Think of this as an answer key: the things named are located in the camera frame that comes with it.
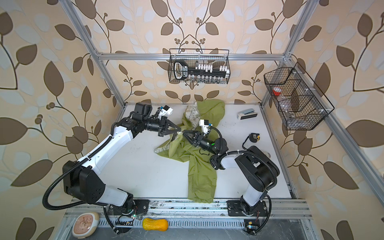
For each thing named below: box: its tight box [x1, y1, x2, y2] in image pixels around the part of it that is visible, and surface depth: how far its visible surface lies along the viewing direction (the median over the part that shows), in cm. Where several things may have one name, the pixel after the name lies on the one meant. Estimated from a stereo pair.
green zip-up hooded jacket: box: [154, 99, 225, 204], surface depth 86 cm
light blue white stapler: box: [237, 108, 258, 120], surface depth 113 cm
